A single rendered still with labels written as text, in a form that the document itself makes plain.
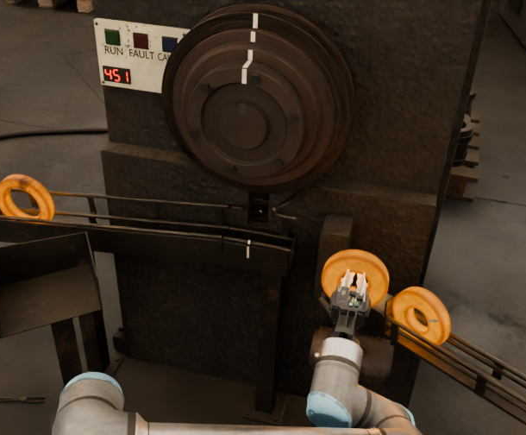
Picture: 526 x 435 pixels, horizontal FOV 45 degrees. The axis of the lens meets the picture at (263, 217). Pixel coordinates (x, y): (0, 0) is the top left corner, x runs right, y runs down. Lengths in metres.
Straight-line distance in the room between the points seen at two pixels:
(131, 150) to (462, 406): 1.43
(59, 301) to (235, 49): 0.83
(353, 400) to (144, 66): 1.01
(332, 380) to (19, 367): 1.47
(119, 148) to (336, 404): 1.02
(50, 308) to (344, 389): 0.86
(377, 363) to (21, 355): 1.36
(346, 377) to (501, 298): 1.67
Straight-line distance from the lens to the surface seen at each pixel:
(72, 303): 1.78
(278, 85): 1.41
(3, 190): 2.06
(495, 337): 2.69
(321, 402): 1.26
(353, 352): 1.31
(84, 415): 1.12
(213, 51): 1.49
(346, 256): 1.44
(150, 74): 1.76
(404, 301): 1.60
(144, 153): 1.86
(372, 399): 1.31
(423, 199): 1.73
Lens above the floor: 1.78
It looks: 35 degrees down
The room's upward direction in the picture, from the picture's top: 3 degrees clockwise
